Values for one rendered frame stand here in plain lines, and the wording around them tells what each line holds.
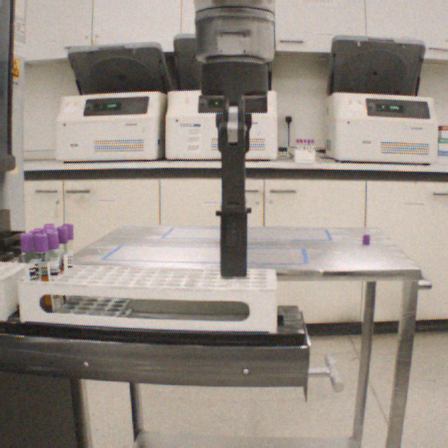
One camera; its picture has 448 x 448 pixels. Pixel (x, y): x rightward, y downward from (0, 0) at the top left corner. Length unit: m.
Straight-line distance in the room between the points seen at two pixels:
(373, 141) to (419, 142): 0.25
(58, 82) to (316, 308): 2.07
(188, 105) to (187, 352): 2.44
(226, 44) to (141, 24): 2.74
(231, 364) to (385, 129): 2.48
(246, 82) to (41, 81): 3.26
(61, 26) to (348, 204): 1.88
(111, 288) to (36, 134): 3.22
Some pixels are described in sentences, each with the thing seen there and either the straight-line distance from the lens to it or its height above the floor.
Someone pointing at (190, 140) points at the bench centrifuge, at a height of 1.01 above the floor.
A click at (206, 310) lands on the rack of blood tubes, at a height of 0.81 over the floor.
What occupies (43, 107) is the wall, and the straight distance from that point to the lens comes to 3.83.
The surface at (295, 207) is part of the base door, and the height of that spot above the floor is 0.68.
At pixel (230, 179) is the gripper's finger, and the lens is 0.63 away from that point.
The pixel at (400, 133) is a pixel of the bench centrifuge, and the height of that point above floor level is 1.06.
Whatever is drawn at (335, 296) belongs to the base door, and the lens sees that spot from 3.09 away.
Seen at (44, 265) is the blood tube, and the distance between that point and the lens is 0.68.
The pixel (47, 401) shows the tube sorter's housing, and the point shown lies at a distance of 1.33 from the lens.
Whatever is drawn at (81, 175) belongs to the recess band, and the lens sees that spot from 3.14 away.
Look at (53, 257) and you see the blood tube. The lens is 0.70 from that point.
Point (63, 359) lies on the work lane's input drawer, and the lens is 0.68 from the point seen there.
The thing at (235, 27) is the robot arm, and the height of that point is 1.14.
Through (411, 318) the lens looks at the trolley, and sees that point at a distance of 1.00.
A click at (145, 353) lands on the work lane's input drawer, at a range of 0.65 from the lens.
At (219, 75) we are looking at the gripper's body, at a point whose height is 1.09.
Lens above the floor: 1.02
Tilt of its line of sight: 8 degrees down
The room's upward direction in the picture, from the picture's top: straight up
